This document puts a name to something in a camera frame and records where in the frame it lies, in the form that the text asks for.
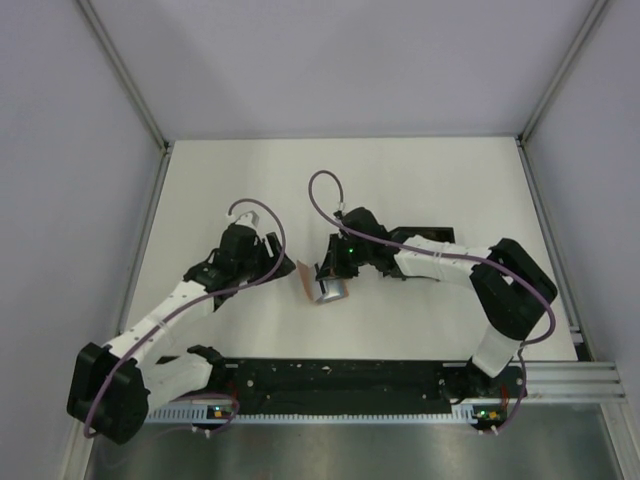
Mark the right aluminium frame post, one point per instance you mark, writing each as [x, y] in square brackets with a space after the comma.
[596, 14]

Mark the black plastic card box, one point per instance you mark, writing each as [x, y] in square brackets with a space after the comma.
[438, 234]

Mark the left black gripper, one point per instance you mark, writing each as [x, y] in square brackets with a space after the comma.
[259, 245]

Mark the shiny metal sheet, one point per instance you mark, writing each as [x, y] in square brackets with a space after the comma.
[543, 442]

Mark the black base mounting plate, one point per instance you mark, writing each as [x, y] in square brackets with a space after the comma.
[354, 387]

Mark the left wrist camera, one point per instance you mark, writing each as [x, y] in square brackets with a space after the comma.
[249, 219]

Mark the left aluminium frame post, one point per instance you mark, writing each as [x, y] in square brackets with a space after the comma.
[121, 72]

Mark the aluminium frame post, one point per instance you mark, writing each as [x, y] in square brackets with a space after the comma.
[121, 72]
[596, 14]

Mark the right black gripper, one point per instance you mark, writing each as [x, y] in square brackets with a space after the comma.
[333, 266]

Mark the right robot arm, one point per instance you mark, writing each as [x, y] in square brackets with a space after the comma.
[513, 291]

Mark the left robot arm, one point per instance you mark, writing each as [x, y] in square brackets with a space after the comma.
[115, 386]

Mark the aluminium front rail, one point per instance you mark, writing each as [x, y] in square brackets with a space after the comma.
[555, 382]

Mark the grey slotted cable duct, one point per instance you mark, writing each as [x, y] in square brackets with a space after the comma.
[210, 414]

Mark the brown leather card holder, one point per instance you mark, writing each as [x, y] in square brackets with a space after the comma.
[307, 274]

